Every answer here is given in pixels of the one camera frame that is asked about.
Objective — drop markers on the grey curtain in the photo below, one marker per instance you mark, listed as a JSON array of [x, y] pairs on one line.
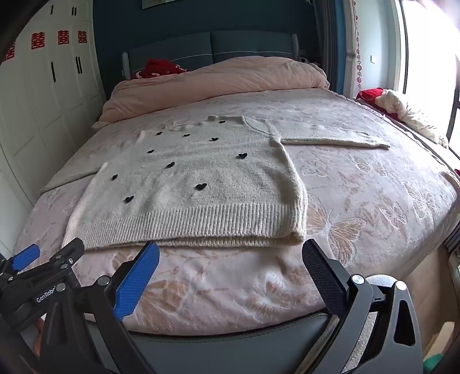
[[329, 43]]

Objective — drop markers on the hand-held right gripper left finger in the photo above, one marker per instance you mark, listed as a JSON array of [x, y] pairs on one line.
[[138, 280]]

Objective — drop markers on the pink duvet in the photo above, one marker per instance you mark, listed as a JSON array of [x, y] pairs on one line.
[[222, 79]]

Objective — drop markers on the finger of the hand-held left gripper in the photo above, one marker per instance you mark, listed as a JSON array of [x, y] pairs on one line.
[[25, 256], [70, 251]]

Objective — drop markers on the red paper wardrobe decoration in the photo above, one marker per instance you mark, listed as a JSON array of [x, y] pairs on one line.
[[36, 41], [63, 37], [82, 36], [9, 51]]

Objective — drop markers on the bed with blue headboard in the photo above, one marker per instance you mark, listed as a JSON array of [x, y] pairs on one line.
[[244, 45]]

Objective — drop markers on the cream sweater with black hearts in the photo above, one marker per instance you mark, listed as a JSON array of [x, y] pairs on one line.
[[201, 179]]

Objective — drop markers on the framed wall picture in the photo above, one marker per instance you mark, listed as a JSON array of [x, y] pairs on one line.
[[167, 3]]

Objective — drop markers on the pink butterfly pattern blanket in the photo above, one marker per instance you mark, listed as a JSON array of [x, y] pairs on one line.
[[359, 187]]

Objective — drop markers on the window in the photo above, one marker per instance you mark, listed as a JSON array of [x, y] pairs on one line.
[[427, 54]]

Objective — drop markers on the crumpled white cloth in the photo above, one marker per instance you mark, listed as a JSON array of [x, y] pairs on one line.
[[409, 111]]

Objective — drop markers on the white wardrobe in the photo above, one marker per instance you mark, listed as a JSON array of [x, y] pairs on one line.
[[54, 104]]

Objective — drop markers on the red cloth on windowsill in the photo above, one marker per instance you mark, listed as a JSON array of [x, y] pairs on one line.
[[370, 94]]

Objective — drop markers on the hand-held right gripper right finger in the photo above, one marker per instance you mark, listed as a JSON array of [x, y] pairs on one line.
[[325, 280]]

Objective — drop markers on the green object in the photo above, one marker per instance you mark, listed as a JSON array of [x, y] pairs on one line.
[[439, 364]]

